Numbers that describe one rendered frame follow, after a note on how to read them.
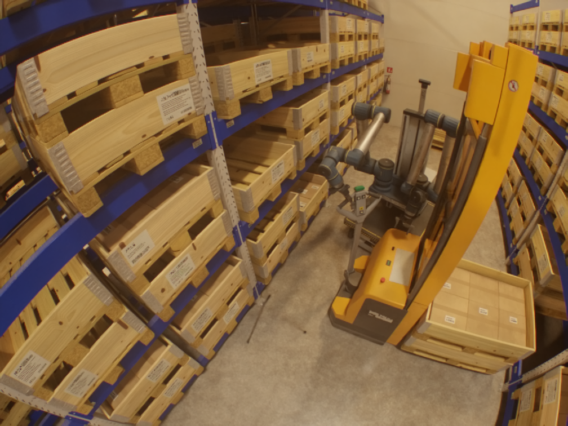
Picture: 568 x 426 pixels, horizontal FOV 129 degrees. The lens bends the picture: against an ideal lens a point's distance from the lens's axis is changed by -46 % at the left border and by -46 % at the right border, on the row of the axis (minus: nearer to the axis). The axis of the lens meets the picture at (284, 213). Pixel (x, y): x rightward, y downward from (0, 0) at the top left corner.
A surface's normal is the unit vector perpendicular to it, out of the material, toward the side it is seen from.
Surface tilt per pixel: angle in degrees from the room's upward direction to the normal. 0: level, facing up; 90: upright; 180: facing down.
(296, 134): 90
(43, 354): 90
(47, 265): 90
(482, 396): 0
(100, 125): 90
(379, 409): 0
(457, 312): 0
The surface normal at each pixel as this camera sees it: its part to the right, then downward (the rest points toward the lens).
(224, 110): -0.50, 0.60
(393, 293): -0.07, -0.75
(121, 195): 0.86, 0.29
